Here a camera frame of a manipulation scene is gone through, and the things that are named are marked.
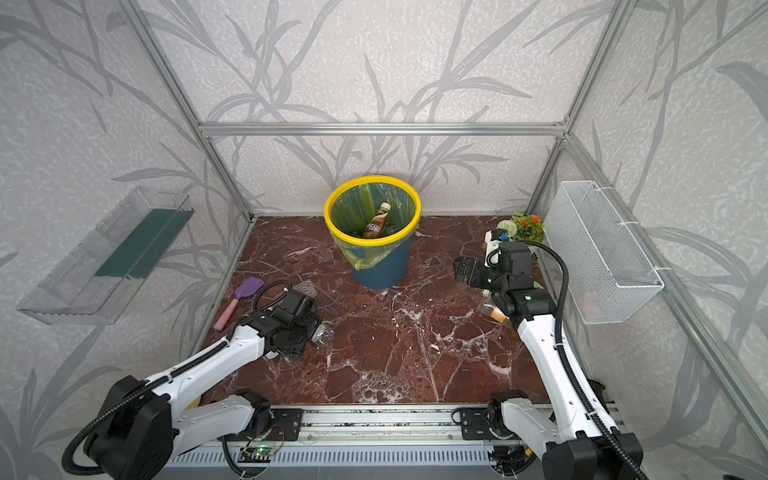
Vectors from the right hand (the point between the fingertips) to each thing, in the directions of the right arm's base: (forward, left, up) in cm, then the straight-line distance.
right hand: (468, 261), depth 78 cm
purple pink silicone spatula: (+7, +69, -23) cm, 73 cm away
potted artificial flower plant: (+20, -23, -9) cm, 31 cm away
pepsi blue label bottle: (-12, +40, -19) cm, 46 cm away
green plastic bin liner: (+23, +33, -1) cm, 40 cm away
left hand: (-10, +42, -19) cm, 47 cm away
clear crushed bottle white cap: (+3, +48, -17) cm, 51 cm away
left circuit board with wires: (-39, +53, -24) cm, 71 cm away
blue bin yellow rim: (+11, +21, -22) cm, 32 cm away
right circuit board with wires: (-41, -9, -28) cm, 50 cm away
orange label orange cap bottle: (-5, -10, -19) cm, 22 cm away
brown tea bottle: (+17, +25, -3) cm, 31 cm away
